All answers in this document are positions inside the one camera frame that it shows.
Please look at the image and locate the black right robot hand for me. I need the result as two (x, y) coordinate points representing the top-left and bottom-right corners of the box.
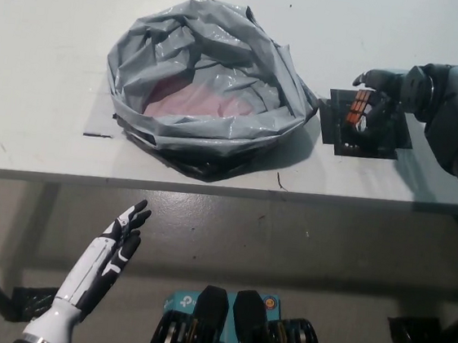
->
(340, 64), (413, 157)

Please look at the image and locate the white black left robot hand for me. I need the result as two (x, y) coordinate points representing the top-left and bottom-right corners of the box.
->
(51, 191), (155, 328)

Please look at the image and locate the rubik's cube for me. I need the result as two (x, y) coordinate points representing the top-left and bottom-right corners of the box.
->
(343, 87), (376, 134)

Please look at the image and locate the grey plastic bag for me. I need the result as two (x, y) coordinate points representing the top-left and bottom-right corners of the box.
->
(94, 0), (328, 194)

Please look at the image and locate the black tape square marker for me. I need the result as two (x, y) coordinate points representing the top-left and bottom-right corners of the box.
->
(312, 86), (421, 164)

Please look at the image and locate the teal tp-link box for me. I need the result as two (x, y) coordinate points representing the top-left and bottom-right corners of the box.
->
(160, 283), (282, 343)

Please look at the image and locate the clear tape patch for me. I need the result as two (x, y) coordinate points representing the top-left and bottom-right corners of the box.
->
(81, 93), (126, 140)

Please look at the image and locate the reddish sheet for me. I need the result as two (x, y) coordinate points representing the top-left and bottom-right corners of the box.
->
(143, 78), (262, 129)

